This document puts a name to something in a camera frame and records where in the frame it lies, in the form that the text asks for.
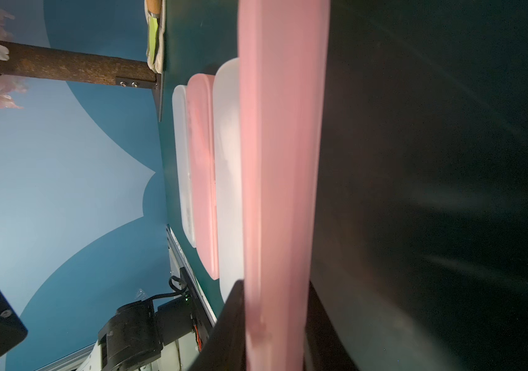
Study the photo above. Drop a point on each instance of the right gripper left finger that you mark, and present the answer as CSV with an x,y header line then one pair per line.
x,y
225,348

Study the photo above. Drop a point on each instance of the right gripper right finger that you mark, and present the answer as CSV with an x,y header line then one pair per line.
x,y
323,348

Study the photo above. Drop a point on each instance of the clear white pencil case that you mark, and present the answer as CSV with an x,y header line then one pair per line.
x,y
228,175

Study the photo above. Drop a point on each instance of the frosted white pencil case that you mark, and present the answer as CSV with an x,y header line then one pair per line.
x,y
179,105

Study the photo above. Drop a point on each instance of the pink translucent pencil case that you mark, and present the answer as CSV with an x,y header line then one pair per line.
x,y
201,147

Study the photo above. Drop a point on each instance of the small pink pencil case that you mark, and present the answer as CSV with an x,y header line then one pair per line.
x,y
282,50

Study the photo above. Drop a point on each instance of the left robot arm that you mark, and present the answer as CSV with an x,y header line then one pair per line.
x,y
133,337

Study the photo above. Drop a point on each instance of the green paper piece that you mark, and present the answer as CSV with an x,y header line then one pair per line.
x,y
152,40

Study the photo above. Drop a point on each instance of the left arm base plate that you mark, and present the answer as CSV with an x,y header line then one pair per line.
x,y
200,314

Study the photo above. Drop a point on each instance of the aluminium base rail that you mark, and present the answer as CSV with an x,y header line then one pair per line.
x,y
180,267

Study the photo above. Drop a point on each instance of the wooden handled tool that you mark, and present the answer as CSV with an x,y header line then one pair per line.
x,y
154,7

